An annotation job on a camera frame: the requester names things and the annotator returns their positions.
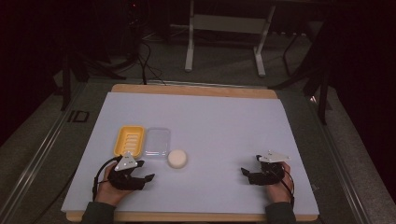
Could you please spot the white metal desk frame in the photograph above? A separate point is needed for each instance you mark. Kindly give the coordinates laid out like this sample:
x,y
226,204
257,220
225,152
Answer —
x,y
229,24

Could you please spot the person's left hand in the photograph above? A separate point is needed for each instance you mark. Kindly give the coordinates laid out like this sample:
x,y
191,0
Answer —
x,y
109,194

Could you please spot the white table mat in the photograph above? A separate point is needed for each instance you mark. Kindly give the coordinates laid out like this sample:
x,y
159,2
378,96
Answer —
x,y
218,130

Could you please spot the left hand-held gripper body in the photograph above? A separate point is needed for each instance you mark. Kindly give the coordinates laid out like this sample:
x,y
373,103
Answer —
x,y
124,182

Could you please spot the person's right hand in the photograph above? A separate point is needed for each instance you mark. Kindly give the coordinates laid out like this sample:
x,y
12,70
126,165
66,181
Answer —
x,y
278,193

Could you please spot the metal floor rail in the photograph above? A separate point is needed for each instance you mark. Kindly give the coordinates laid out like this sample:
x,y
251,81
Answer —
x,y
34,161
342,174

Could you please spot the round white soap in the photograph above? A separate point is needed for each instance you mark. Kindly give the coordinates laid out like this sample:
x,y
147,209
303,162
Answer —
x,y
177,158

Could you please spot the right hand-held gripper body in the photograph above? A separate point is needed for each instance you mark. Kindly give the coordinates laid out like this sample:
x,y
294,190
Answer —
x,y
267,177

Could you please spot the black metal stand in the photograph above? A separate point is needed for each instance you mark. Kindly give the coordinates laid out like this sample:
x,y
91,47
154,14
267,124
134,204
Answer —
x,y
323,99

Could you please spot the clear plastic container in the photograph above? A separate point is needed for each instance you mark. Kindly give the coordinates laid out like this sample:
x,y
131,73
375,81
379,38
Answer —
x,y
158,143

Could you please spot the yellow soap dish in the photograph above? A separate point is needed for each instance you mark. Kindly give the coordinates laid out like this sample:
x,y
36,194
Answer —
x,y
129,141

